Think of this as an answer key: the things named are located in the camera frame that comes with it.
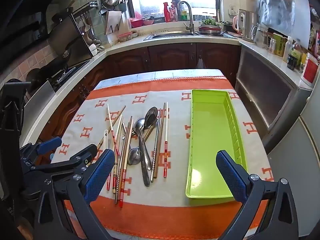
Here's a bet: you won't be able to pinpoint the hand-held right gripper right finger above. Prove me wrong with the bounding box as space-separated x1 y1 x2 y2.
215 150 299 240

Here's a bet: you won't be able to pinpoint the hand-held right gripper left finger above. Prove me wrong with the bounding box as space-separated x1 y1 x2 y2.
34 149 117 240

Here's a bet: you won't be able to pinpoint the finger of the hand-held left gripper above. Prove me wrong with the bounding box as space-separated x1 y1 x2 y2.
21 136 63 166
29 144 98 178

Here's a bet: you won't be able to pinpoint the bamboo chopstick orange tip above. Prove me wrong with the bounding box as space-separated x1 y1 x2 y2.
112 114 123 194

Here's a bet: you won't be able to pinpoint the twisted metal chopstick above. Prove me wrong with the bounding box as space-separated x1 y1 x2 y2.
150 108 162 183
114 122 130 204

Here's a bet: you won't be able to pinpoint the white plastic spoon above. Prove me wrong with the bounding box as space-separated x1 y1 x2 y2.
102 129 110 155

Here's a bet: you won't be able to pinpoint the green plastic utensil tray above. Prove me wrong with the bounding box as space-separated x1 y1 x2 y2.
185 89 248 199

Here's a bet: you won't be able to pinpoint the small metal spoon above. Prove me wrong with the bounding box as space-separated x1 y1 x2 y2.
127 147 141 166

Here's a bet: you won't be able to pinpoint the brown wooden chopstick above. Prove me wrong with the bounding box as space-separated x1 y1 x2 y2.
119 116 133 208
153 102 167 179

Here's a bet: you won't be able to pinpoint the long metal spoon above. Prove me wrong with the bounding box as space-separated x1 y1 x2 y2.
133 118 151 187

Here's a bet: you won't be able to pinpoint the dark brown chopstick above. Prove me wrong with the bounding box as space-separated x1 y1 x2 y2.
144 119 159 142

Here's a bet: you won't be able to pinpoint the large metal spoon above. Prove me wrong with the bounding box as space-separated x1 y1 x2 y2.
142 107 158 170

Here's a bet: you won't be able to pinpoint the small steel side panel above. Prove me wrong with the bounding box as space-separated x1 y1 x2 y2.
24 80 57 120

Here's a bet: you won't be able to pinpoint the black wok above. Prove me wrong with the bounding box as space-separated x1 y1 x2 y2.
26 67 48 88

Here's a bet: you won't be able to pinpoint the orange and grey printed blanket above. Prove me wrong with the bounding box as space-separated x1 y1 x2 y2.
51 76 274 238

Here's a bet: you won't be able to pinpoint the black gas stove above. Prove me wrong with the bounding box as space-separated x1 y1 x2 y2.
50 60 90 90

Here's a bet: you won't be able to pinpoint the grey metal cabinet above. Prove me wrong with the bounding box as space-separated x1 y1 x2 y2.
235 46 300 153

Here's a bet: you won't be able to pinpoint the steel stove splash screen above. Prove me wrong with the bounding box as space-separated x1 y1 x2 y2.
49 12 93 68

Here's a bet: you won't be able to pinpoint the bag hanging on cabinet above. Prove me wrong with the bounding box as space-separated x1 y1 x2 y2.
195 56 207 69

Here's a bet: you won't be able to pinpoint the light blue table cover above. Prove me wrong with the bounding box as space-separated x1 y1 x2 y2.
96 69 225 89

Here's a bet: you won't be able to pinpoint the black range hood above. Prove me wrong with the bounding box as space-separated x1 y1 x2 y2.
0 0 85 73

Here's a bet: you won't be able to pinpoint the red and white container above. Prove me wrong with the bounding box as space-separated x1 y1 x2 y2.
301 54 320 84

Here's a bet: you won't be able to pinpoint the food container pink lid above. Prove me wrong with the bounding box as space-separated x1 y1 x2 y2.
117 31 133 42

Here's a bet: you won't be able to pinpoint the dark wooden kitchen cabinets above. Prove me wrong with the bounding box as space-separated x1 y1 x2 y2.
40 42 242 135

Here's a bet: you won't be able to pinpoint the white plastic bottle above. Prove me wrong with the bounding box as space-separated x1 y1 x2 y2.
282 36 293 63

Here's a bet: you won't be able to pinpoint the green box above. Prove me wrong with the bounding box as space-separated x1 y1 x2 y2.
274 34 288 57

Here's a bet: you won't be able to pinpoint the wooden cutting board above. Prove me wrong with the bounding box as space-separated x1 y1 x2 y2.
104 10 130 35

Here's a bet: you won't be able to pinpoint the glass pitcher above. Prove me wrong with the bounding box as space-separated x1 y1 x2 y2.
254 24 270 49

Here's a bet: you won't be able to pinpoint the steel basin with vegetables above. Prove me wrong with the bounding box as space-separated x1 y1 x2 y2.
197 19 224 35

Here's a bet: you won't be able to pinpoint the pink bowl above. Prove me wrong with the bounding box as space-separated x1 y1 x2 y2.
130 17 144 28

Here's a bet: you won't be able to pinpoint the steel sink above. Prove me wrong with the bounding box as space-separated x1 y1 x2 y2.
144 31 238 41

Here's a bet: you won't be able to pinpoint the steel electric kettle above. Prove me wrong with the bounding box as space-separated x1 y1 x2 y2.
232 9 258 43

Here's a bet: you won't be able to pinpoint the steel kitchen faucet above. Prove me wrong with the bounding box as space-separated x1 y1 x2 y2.
177 1 195 33

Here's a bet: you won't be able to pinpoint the hanging clear plastic bag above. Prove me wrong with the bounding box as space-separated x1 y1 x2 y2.
255 0 310 49

